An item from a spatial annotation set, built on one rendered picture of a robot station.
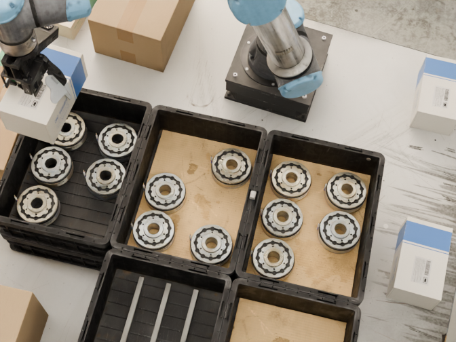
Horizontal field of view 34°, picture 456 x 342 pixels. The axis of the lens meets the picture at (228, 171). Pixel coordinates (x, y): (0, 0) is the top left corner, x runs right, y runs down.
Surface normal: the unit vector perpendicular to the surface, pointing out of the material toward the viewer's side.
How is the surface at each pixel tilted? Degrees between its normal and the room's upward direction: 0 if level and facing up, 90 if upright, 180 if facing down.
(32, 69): 0
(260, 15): 85
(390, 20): 0
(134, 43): 90
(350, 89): 0
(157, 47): 90
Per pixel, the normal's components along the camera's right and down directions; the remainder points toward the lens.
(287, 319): 0.04, -0.44
